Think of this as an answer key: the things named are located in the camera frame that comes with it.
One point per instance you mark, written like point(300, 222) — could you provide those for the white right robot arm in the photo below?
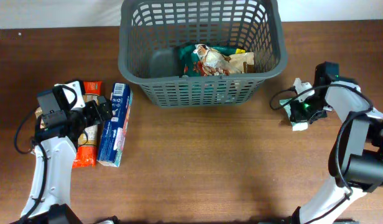
point(355, 163)

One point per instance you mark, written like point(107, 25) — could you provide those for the green Nescafe coffee bag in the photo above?
point(185, 55)

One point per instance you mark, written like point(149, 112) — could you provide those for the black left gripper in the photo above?
point(97, 115)

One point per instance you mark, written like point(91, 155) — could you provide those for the teal white wipes packet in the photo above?
point(296, 126)

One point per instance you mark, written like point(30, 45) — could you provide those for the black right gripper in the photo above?
point(297, 116)

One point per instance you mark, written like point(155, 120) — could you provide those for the grey plastic lattice basket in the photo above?
point(152, 32)

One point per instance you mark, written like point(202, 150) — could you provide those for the beige yellow snack bag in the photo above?
point(219, 60)

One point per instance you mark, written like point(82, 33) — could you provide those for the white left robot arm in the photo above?
point(54, 160)

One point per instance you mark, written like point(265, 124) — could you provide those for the red brown pasta packet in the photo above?
point(88, 142)

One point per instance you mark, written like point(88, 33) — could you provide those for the blue tissue box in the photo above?
point(113, 136)

